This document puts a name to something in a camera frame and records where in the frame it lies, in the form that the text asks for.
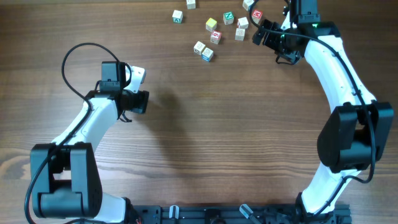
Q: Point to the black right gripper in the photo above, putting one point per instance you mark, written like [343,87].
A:
[267,32]

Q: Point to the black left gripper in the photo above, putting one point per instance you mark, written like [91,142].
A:
[144,102]

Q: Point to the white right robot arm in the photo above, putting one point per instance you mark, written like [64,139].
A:
[355,134]

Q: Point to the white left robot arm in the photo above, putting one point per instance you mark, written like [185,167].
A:
[65,180]

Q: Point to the red M letter block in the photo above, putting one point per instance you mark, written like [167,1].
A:
[256,16]

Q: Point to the red side block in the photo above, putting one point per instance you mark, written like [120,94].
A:
[240,34]

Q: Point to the plain picture block blue side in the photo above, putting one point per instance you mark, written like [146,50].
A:
[243,23]

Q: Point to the blue H letter block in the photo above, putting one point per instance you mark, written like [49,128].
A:
[247,4]

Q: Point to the green N letter block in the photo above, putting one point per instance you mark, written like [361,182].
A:
[228,18]

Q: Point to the red 6 number block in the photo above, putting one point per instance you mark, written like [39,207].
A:
[215,37]

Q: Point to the yellow top block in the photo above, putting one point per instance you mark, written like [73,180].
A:
[211,24]

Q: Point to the blue bottom block near gripper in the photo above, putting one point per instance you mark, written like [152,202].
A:
[207,54]

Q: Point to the green V letter block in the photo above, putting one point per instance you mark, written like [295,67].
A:
[177,16]

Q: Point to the blue letter block far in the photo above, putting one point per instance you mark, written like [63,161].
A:
[191,4]

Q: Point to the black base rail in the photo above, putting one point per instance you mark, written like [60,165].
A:
[278,214]

